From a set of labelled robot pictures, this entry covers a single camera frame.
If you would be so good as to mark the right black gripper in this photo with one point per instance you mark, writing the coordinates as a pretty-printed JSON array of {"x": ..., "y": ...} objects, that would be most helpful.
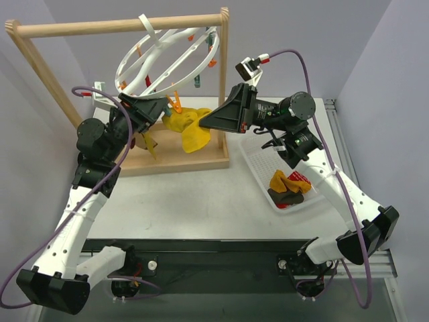
[{"x": 248, "y": 108}]

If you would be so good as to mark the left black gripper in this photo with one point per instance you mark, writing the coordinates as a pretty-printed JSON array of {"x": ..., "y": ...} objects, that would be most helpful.
[{"x": 135, "y": 112}]

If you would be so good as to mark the dark teal clothes peg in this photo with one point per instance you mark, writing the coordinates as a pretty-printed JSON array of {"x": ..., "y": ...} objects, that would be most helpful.
[{"x": 167, "y": 111}]

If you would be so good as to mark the orange clothes peg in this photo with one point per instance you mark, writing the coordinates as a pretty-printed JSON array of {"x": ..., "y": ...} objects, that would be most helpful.
[{"x": 175, "y": 102}]

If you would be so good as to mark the white round clip hanger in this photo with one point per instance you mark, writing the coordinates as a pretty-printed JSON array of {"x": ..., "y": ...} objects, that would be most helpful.
[{"x": 166, "y": 58}]

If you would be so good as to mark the bright yellow cloth sock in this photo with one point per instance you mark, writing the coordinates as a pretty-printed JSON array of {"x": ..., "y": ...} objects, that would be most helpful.
[{"x": 194, "y": 137}]

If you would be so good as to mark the dark brown sock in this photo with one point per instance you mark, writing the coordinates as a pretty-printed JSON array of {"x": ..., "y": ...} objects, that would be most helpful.
[{"x": 286, "y": 198}]

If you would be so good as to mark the mustard yellow sock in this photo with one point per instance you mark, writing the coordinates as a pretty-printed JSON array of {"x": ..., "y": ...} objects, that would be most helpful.
[
  {"x": 285, "y": 183},
  {"x": 143, "y": 146}
]

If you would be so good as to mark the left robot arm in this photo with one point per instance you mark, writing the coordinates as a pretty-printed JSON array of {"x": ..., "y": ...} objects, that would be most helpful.
[{"x": 57, "y": 280}]

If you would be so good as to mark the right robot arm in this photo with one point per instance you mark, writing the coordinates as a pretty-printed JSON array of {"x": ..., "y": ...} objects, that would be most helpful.
[{"x": 369, "y": 224}]

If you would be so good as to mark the wooden hanger rack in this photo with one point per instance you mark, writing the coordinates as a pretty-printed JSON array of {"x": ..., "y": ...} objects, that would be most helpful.
[{"x": 139, "y": 162}]

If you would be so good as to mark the white plastic basket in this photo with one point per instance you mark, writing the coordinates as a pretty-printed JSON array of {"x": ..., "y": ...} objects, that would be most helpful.
[{"x": 268, "y": 169}]

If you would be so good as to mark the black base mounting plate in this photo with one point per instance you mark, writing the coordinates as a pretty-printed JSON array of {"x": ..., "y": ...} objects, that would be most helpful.
[{"x": 214, "y": 266}]

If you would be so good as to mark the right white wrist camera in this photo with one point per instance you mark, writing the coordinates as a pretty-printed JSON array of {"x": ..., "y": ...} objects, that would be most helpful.
[{"x": 250, "y": 69}]

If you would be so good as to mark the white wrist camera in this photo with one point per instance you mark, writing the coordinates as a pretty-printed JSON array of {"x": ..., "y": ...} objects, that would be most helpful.
[
  {"x": 250, "y": 69},
  {"x": 98, "y": 101}
]

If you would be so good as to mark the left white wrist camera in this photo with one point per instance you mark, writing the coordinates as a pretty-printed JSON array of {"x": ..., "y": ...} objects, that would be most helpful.
[{"x": 98, "y": 101}]

